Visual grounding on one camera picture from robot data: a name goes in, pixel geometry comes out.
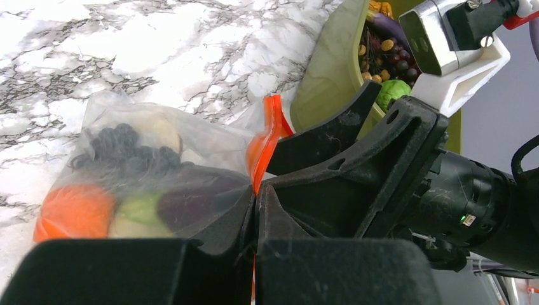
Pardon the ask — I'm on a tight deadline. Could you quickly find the orange carrot piece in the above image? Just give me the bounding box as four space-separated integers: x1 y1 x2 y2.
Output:
33 184 116 243

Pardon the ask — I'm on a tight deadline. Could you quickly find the dark red grape bunch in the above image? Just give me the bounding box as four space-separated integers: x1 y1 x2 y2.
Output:
381 39 421 87

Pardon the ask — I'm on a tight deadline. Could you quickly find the orange pumpkin piece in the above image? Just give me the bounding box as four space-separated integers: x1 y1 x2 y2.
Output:
369 0 393 19

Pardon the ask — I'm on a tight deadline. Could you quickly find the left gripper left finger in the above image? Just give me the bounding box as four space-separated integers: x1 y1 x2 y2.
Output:
1 187 254 304

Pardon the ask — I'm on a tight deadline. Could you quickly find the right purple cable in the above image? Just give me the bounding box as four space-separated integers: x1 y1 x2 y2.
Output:
528 15 539 62

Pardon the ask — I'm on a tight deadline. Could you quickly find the brown longan cluster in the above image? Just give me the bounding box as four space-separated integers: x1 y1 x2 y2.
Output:
357 36 395 83

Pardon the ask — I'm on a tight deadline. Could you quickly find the olive green plastic bin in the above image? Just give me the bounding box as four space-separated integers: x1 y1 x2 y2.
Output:
289 0 463 154

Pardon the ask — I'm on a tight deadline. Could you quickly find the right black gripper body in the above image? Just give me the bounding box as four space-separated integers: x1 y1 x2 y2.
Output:
392 117 518 271

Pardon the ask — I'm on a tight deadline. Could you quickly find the black grape bunch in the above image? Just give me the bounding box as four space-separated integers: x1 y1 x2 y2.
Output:
68 123 182 179

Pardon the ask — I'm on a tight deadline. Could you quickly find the clear zip top bag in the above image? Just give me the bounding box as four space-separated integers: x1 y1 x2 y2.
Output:
32 88 296 305

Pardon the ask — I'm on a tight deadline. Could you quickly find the purple eggplant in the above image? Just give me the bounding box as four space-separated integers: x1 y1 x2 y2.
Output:
365 10 411 51

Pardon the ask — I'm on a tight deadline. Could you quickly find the green custard apple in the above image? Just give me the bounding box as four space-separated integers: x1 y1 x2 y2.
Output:
376 79 412 112

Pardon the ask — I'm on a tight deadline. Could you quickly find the green cabbage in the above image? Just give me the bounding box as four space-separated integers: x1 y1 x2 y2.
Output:
108 193 174 238

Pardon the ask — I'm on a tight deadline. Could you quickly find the dark purple mangosteen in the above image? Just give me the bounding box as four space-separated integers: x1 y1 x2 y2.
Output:
156 165 251 234

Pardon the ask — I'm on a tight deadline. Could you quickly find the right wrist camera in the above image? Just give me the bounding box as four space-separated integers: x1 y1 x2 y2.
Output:
399 1 520 118

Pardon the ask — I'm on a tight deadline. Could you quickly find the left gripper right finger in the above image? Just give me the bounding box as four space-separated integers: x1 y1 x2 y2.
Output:
255 185 441 304

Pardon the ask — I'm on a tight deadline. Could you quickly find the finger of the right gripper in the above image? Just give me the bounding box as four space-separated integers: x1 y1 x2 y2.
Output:
261 97 438 238
266 81 382 175

